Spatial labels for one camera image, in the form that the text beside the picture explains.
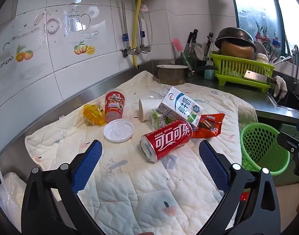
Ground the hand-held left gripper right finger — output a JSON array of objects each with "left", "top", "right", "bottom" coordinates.
[{"left": 198, "top": 139, "right": 281, "bottom": 235}]

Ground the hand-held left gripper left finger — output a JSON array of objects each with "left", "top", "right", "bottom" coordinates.
[{"left": 21, "top": 139, "right": 103, "bottom": 235}]

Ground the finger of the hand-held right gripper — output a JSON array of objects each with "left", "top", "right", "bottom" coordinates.
[{"left": 277, "top": 132, "right": 299, "bottom": 155}]

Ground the green plastic basket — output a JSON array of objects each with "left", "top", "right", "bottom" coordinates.
[{"left": 240, "top": 123, "right": 290, "bottom": 176}]

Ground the yellow plastic wrapper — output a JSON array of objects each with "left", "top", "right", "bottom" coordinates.
[{"left": 83, "top": 103, "right": 106, "bottom": 126}]

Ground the red soda can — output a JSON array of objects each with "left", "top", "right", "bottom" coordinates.
[{"left": 139, "top": 119, "right": 193, "bottom": 162}]

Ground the red plastic cup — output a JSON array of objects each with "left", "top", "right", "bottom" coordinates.
[{"left": 105, "top": 88, "right": 126, "bottom": 123}]

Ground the orange snack wrapper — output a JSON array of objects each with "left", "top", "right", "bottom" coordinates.
[{"left": 191, "top": 113, "right": 225, "bottom": 139}]

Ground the steel sink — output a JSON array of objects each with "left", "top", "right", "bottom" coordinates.
[{"left": 269, "top": 88, "right": 299, "bottom": 114}]

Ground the white plastic lid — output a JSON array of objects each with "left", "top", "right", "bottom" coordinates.
[{"left": 103, "top": 119, "right": 135, "bottom": 143}]

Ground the white rag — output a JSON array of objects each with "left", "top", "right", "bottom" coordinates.
[{"left": 273, "top": 76, "right": 288, "bottom": 98}]

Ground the white quilted mat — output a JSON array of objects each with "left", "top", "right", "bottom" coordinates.
[{"left": 25, "top": 71, "right": 259, "bottom": 235}]

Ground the white blue milk carton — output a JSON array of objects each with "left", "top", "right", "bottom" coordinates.
[{"left": 159, "top": 86, "right": 204, "bottom": 128}]

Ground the steel cleaver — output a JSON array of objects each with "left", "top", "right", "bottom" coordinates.
[{"left": 245, "top": 70, "right": 277, "bottom": 84}]

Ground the green white drink carton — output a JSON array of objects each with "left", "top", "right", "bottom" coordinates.
[{"left": 147, "top": 108, "right": 175, "bottom": 129}]

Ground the white paper cup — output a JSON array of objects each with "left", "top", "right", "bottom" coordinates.
[{"left": 139, "top": 98, "right": 162, "bottom": 122}]

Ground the white plastic bag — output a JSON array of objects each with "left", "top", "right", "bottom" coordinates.
[{"left": 0, "top": 161, "right": 26, "bottom": 233}]

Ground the white bowl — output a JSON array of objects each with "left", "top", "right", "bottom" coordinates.
[{"left": 256, "top": 52, "right": 269, "bottom": 63}]

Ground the metal faucet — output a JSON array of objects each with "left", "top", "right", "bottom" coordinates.
[{"left": 292, "top": 44, "right": 299, "bottom": 85}]

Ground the clear crumpled plastic cup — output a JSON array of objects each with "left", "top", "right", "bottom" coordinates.
[{"left": 145, "top": 89, "right": 169, "bottom": 101}]

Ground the green dish rack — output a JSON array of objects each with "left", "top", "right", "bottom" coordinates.
[{"left": 209, "top": 51, "right": 276, "bottom": 93}]

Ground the teal bottle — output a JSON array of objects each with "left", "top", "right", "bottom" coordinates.
[{"left": 204, "top": 57, "right": 215, "bottom": 80}]

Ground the metal pot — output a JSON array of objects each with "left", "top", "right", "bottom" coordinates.
[{"left": 156, "top": 64, "right": 189, "bottom": 86}]

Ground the black wok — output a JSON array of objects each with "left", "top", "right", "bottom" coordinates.
[{"left": 215, "top": 27, "right": 255, "bottom": 51}]

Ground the metal pipe valve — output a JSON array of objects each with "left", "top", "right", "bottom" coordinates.
[{"left": 121, "top": 45, "right": 152, "bottom": 58}]

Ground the pink brush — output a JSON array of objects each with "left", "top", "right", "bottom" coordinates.
[{"left": 171, "top": 38, "right": 184, "bottom": 54}]

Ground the window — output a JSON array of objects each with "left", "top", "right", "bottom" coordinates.
[{"left": 234, "top": 0, "right": 299, "bottom": 61}]

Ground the black handled knife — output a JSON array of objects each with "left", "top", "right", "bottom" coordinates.
[{"left": 184, "top": 29, "right": 198, "bottom": 53}]

